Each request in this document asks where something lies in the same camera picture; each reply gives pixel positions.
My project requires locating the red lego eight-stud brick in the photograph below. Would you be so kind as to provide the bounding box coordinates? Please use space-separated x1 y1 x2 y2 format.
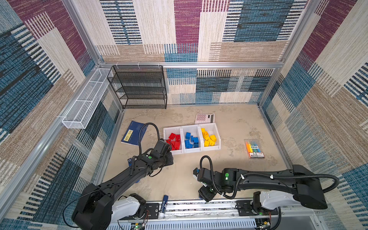
171 141 181 150

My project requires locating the blue lego eight-stud brick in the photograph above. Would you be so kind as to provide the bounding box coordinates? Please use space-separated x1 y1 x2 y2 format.
185 140 193 149

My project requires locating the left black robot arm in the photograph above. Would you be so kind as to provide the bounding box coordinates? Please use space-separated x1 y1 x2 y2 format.
71 138 173 230

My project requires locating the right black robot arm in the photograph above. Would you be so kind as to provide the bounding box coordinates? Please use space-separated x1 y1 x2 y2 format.
193 155 340 212

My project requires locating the left white plastic bin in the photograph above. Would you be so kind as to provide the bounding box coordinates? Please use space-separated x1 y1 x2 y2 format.
163 126 184 155

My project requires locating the white plastic bin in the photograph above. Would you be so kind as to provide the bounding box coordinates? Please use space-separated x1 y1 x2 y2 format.
199 123 221 151
180 125 203 153
163 126 184 155

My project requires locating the blue glue stick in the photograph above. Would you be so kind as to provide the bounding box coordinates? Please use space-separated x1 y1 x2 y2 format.
159 195 169 219

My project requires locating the middle white plastic bin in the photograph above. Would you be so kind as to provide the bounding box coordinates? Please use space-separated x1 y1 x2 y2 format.
180 125 203 153

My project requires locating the blue book yellow label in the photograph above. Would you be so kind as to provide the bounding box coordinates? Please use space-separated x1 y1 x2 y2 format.
121 121 147 146

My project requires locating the pink calculator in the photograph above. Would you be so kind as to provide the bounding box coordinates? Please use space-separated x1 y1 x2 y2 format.
195 114 216 125

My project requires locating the right white plastic bin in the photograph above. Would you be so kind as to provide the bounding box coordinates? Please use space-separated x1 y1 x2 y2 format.
199 123 221 151

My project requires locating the highlighter marker pack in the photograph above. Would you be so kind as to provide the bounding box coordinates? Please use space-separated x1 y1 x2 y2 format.
244 139 265 159

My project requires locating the black mesh shelf rack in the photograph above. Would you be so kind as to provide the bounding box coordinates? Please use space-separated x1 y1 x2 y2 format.
107 65 168 109

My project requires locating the white wire mesh basket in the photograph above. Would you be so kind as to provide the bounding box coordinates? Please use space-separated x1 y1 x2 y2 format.
62 69 110 129

